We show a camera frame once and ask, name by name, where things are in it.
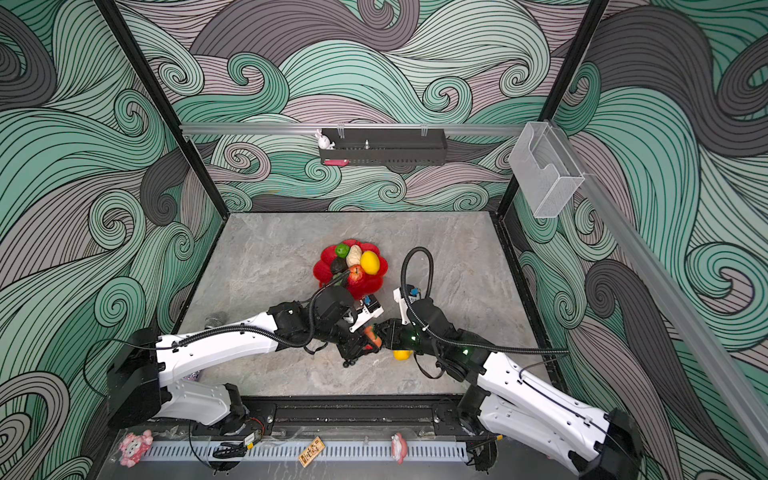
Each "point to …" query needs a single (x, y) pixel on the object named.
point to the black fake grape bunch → (349, 361)
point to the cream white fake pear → (354, 255)
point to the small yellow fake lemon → (402, 355)
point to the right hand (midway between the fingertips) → (374, 332)
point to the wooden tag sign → (311, 452)
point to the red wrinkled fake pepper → (356, 272)
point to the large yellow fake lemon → (369, 262)
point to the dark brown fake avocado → (339, 265)
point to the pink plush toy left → (133, 447)
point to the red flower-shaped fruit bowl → (369, 284)
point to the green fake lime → (342, 250)
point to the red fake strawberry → (370, 331)
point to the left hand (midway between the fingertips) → (372, 339)
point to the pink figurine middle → (399, 447)
